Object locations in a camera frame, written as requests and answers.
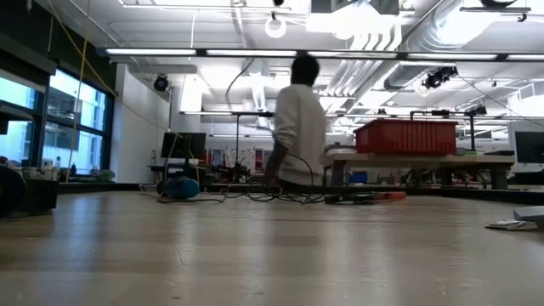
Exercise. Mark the person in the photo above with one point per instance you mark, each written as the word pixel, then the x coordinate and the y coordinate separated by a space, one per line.
pixel 299 127

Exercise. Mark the black computer monitor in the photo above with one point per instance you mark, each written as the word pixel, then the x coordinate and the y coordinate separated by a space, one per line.
pixel 531 146
pixel 183 145

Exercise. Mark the blue bin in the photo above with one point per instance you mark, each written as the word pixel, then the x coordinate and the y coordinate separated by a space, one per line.
pixel 359 177

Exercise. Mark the white tape roll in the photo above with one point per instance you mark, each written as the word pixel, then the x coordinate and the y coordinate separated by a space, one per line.
pixel 266 27

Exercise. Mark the black round ceiling device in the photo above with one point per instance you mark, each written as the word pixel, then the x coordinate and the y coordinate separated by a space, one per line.
pixel 161 83

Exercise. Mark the red ribbed crate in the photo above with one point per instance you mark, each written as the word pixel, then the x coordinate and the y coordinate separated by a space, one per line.
pixel 404 136

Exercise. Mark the wooden cart top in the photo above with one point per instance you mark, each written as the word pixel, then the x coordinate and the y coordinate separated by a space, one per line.
pixel 425 160

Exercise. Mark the large window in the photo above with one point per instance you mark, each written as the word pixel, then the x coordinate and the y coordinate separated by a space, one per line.
pixel 76 106

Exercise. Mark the black utility knife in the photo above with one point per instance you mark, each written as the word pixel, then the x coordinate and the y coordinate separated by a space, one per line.
pixel 527 213

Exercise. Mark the black ceiling camera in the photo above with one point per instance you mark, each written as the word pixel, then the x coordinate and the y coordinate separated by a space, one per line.
pixel 440 77

